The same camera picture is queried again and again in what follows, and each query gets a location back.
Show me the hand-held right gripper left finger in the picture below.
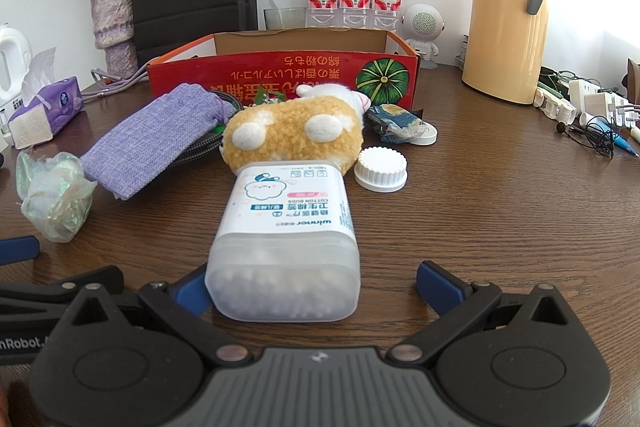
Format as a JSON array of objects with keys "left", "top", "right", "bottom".
[{"left": 65, "top": 263, "right": 253, "bottom": 365}]

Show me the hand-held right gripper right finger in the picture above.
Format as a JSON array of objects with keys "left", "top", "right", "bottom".
[{"left": 385, "top": 260, "right": 573, "bottom": 365}]

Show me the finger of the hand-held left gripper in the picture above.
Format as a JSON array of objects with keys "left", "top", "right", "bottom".
[
  {"left": 0, "top": 266, "right": 124, "bottom": 323},
  {"left": 0, "top": 236, "right": 40, "bottom": 264}
]

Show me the green plastic bag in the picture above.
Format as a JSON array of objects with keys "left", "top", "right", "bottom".
[{"left": 16, "top": 151, "right": 98, "bottom": 242}]

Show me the translucent cotton swab box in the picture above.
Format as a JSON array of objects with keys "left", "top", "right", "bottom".
[{"left": 205, "top": 162, "right": 362, "bottom": 323}]

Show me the white ribbed jar lid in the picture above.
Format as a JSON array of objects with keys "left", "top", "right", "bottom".
[{"left": 353, "top": 147, "right": 408, "bottom": 194}]

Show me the grey braided metal hose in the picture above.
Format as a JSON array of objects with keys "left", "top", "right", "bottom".
[{"left": 167, "top": 92, "right": 241, "bottom": 170}]

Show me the purple fabric pouch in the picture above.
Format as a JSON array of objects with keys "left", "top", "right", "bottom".
[{"left": 80, "top": 83, "right": 236, "bottom": 201}]

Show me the dark blue painted packet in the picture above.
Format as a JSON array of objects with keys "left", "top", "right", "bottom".
[{"left": 364, "top": 103, "right": 426, "bottom": 142}]

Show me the yellow and white plush toy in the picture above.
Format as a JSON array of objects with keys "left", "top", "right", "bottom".
[{"left": 220, "top": 83, "right": 371, "bottom": 172}]

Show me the red and green flower brooch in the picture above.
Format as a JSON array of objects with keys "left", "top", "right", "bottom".
[{"left": 252, "top": 87, "right": 301, "bottom": 108}]

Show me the red cardboard box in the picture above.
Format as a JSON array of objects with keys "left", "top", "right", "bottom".
[{"left": 146, "top": 28, "right": 420, "bottom": 112}]

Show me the purple tissue pack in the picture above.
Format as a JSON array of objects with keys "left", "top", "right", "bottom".
[{"left": 7, "top": 47, "right": 85, "bottom": 150}]

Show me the white plastic jug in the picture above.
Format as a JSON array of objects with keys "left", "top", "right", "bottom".
[{"left": 0, "top": 24, "right": 33, "bottom": 108}]

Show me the blue pen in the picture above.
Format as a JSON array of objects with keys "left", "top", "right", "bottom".
[{"left": 607, "top": 122, "right": 640, "bottom": 158}]

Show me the white charger plug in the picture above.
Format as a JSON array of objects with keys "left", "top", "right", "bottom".
[
  {"left": 582, "top": 92, "right": 640, "bottom": 128},
  {"left": 569, "top": 78, "right": 608, "bottom": 108}
]

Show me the white robot speaker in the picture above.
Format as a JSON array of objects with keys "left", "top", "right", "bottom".
[{"left": 398, "top": 3, "right": 447, "bottom": 68}]

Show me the yellow thermos jug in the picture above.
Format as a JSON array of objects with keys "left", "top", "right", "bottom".
[{"left": 461, "top": 0, "right": 551, "bottom": 106}]

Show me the grey glass cup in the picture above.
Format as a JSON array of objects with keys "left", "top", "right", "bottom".
[{"left": 263, "top": 7, "right": 307, "bottom": 32}]

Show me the white straw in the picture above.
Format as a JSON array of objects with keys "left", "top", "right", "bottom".
[{"left": 269, "top": 0, "right": 290, "bottom": 30}]

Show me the grey cord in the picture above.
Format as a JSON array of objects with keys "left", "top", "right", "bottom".
[{"left": 80, "top": 69, "right": 151, "bottom": 102}]

